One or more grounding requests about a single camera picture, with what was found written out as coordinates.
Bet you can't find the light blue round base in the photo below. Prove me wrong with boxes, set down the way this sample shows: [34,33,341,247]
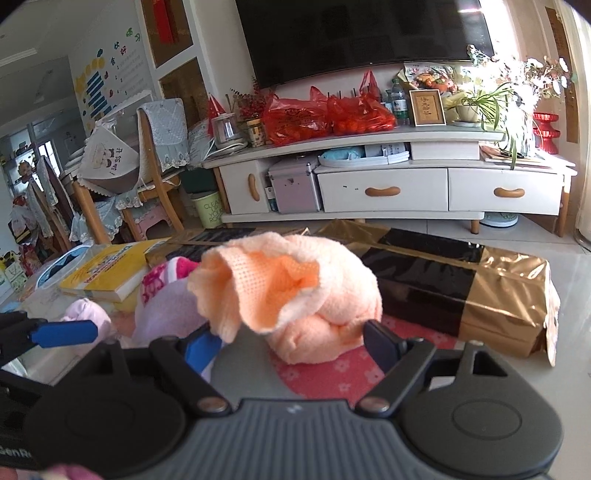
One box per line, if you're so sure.
[479,211,519,230]

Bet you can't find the white TV cabinet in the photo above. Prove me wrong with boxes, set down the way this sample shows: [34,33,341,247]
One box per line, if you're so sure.
[203,124,578,237]

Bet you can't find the white box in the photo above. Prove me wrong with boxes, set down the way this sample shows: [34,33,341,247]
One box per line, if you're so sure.
[410,138,478,161]

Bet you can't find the green water bottle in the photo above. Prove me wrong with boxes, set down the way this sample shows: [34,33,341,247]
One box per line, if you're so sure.
[390,78,411,126]

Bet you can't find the wall chart poster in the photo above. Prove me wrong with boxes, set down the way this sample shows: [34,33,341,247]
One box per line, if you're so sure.
[69,21,155,134]

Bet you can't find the grey lace chair cover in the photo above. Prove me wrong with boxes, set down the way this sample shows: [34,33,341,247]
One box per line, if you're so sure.
[137,98,190,171]

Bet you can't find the lavender sock roll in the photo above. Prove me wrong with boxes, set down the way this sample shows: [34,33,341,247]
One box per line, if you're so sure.
[131,281,215,384]

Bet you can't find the peach orange towel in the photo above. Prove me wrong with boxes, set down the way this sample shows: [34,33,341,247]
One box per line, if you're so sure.
[187,232,384,365]

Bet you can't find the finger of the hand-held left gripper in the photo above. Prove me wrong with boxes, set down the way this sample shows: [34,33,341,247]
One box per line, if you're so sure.
[0,311,99,364]

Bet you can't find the glass jar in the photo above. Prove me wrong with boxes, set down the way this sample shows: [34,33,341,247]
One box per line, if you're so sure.
[245,117,266,147]

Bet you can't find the gold black package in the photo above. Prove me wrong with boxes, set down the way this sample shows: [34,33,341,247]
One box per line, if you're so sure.
[318,219,561,368]

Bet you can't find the pale pink sock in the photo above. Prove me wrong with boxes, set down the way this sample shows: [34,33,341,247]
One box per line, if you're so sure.
[60,298,115,343]

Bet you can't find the pink stool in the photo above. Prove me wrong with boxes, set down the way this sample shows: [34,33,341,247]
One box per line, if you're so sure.
[121,205,174,241]

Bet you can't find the dark green box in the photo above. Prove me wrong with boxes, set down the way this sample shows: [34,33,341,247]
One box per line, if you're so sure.
[180,168,218,195]

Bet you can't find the printed food packet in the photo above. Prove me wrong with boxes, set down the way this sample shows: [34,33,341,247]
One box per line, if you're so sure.
[404,64,456,92]

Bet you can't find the potted spider plant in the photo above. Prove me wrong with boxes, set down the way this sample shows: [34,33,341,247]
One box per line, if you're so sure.
[455,83,537,170]

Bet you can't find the red stand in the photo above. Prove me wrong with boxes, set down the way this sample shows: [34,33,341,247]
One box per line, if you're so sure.
[532,112,561,155]

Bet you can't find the yellow book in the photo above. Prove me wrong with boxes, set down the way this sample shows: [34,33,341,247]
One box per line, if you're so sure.
[59,237,171,303]

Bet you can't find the white paper stack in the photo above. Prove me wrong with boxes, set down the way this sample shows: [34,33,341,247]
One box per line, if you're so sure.
[365,142,411,165]

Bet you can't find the light green trash bin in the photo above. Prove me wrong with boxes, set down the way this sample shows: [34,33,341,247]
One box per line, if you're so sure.
[191,191,227,230]

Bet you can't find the blue white pack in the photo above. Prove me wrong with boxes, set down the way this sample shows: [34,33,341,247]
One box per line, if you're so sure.
[36,246,93,289]

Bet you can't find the white cartoon print cloth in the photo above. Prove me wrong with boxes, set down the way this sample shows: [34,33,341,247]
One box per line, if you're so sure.
[76,124,141,195]

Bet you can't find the red bag of oranges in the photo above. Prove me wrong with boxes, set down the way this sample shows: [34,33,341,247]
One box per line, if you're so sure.
[327,70,397,136]

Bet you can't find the light blue packet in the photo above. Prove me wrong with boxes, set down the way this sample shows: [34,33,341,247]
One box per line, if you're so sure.
[318,147,365,162]

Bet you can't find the flat books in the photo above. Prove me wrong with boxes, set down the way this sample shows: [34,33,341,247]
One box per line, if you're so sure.
[479,144,546,164]

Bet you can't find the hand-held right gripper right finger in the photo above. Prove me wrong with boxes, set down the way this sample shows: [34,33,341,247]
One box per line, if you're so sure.
[355,319,511,416]

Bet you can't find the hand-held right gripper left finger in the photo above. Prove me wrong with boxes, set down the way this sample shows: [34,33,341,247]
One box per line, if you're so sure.
[85,324,232,416]

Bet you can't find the small red flag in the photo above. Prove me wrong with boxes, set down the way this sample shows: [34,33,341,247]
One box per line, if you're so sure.
[206,93,227,125]

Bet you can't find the hanging clothes rack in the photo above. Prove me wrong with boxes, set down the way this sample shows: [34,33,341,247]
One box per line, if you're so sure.
[18,154,75,253]

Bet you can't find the white printed desktop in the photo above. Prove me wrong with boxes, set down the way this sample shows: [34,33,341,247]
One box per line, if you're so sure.
[0,231,591,480]

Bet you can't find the wooden chair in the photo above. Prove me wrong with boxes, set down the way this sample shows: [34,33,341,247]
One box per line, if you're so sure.
[71,98,191,245]

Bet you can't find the black television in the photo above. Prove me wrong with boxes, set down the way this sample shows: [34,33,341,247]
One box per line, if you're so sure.
[235,0,495,89]

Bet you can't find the silver metal case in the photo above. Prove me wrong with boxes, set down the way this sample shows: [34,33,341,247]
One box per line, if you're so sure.
[268,157,322,214]

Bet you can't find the gold picture frame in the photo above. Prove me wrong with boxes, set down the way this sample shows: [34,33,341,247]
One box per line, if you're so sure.
[409,89,447,126]

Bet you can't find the red berry branches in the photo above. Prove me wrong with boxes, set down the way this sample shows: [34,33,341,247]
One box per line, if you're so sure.
[228,76,278,119]

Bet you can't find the glass electric kettle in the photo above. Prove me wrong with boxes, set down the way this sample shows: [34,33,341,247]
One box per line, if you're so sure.
[210,113,246,151]

